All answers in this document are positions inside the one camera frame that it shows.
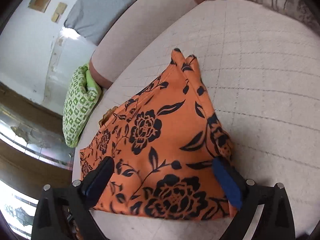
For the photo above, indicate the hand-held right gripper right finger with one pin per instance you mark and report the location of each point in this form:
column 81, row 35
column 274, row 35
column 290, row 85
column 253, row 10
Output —
column 226, row 182

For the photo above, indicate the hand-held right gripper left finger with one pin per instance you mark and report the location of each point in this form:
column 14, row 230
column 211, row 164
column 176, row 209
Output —
column 98, row 177

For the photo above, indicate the orange black floral blouse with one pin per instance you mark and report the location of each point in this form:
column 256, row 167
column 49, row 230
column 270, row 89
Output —
column 170, row 130

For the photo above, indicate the green white patterned pillow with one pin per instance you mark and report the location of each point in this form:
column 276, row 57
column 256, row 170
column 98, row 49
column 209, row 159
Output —
column 77, row 110

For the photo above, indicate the wooden stained glass door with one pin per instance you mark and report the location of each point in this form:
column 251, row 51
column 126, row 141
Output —
column 25, row 135

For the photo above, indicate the pink backrest cushion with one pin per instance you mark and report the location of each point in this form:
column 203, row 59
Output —
column 140, row 42

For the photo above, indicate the grey pillow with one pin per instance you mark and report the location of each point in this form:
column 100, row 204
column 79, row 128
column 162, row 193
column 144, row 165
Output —
column 107, row 10

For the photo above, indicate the large striped floral pillow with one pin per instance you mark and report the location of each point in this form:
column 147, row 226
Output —
column 287, row 0

